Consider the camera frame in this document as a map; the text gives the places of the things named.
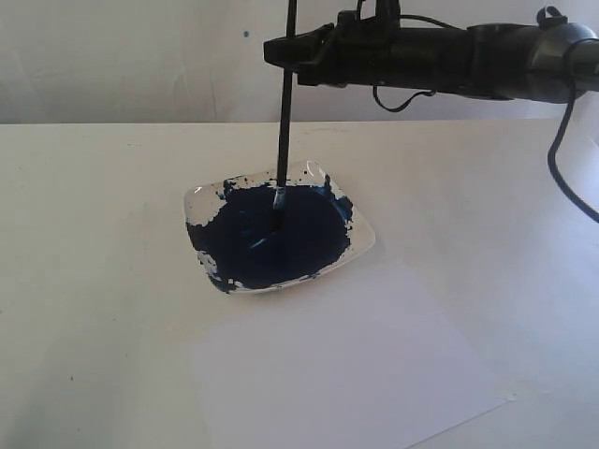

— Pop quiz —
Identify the white dish with blue paint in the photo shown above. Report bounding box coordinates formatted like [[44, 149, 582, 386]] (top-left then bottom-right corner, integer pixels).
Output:
[[183, 160, 375, 294]]

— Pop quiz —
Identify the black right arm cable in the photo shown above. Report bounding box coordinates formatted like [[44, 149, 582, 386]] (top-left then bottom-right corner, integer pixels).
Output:
[[355, 0, 599, 224]]

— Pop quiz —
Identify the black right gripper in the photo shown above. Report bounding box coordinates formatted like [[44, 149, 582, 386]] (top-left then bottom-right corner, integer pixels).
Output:
[[263, 11, 473, 93]]

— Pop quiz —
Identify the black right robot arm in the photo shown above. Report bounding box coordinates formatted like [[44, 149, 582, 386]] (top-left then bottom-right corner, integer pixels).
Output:
[[263, 7, 598, 104]]

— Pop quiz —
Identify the white paper sheet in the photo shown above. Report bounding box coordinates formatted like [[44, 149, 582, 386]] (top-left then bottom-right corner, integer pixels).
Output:
[[193, 261, 507, 448]]

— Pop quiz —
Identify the black paintbrush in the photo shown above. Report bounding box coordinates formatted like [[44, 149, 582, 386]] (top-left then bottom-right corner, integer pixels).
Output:
[[270, 0, 300, 231]]

